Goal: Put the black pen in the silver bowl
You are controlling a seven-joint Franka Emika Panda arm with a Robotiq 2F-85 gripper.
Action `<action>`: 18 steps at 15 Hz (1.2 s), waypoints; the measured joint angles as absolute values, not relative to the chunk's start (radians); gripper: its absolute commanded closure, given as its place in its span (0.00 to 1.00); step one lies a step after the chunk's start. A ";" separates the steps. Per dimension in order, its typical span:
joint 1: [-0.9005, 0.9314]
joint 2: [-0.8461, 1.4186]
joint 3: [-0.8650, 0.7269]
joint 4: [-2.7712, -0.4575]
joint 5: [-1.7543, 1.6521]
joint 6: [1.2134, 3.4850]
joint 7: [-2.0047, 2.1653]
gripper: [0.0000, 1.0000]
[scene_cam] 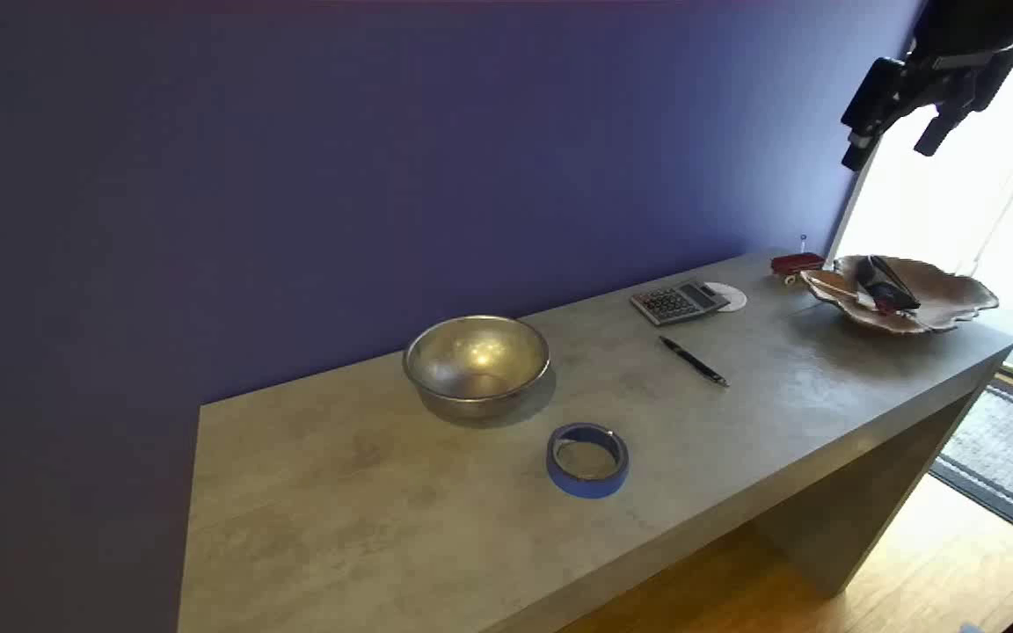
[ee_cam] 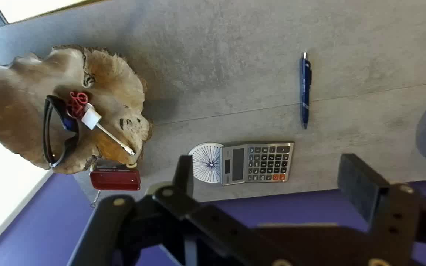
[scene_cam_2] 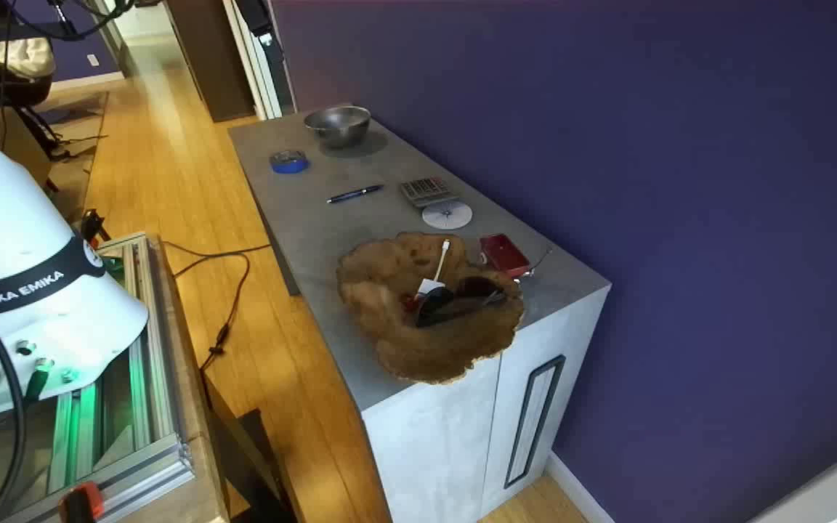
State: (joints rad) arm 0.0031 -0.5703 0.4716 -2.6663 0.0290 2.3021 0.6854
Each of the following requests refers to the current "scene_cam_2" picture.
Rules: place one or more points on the grey calculator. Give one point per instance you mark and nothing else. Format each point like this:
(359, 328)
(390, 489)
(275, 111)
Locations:
(422, 193)

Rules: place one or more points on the red wallet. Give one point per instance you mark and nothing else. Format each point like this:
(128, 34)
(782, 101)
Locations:
(505, 257)

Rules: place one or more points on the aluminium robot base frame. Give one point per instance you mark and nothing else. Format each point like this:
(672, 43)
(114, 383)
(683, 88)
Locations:
(125, 435)

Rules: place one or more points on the black pen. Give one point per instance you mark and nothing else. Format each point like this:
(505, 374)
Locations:
(352, 193)

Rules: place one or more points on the brown wooden tray bowl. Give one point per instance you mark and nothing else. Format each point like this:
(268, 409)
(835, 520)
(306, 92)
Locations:
(378, 284)

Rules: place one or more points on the white round disc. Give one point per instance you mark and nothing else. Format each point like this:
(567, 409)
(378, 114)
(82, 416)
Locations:
(449, 216)

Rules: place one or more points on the blue tape roll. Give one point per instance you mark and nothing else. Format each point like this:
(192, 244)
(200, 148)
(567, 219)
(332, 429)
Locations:
(290, 161)

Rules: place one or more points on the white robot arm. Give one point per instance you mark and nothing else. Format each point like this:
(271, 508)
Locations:
(60, 307)

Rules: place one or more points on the silver metal bowl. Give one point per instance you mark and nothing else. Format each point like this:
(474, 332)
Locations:
(338, 126)

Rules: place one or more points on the black sunglasses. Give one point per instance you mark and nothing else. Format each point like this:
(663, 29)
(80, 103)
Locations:
(449, 305)

